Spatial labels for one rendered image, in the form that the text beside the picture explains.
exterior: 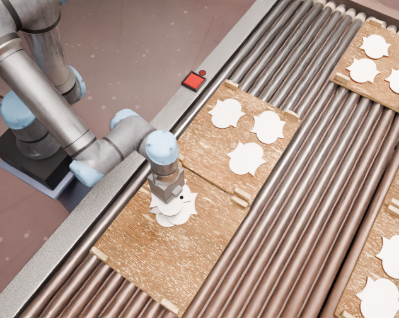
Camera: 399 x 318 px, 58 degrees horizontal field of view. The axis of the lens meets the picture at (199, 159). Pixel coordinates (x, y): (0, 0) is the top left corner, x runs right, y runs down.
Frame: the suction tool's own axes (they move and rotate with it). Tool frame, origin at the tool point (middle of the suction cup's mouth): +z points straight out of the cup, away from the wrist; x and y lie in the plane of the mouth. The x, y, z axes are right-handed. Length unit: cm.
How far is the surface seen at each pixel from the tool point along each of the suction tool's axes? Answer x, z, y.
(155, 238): -3.8, 9.7, -11.6
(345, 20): -2, 11, 120
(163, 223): -2.5, 8.8, -6.2
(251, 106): 3, 10, 51
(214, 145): 2.9, 9.7, 27.9
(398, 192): -58, 10, 54
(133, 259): -2.9, 9.6, -20.5
